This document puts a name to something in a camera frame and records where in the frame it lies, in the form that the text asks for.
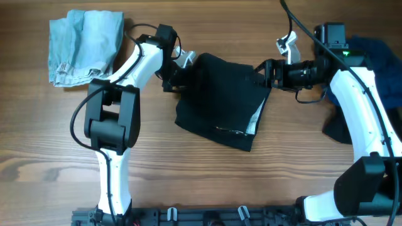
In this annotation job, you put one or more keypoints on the black garment under blue one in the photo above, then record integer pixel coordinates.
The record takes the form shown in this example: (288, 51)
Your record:
(335, 127)

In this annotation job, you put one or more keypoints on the blue crumpled garment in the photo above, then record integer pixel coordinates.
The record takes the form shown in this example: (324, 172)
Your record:
(386, 66)

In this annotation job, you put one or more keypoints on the black shorts with snap button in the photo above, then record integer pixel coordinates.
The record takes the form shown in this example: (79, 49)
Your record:
(223, 102)

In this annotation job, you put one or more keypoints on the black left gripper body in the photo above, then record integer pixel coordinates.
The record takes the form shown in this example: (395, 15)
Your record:
(173, 75)

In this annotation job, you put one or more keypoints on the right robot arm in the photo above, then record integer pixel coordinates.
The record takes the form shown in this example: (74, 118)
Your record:
(372, 185)

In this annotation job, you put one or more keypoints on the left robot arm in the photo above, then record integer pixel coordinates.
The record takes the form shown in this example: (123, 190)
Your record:
(113, 119)

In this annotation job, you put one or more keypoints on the light blue folded denim shorts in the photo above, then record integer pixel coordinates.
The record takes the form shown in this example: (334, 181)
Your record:
(83, 46)

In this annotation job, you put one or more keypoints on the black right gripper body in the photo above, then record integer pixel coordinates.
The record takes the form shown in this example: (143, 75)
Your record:
(281, 65)

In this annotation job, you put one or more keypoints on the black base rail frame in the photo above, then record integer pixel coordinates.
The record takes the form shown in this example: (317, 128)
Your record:
(264, 216)

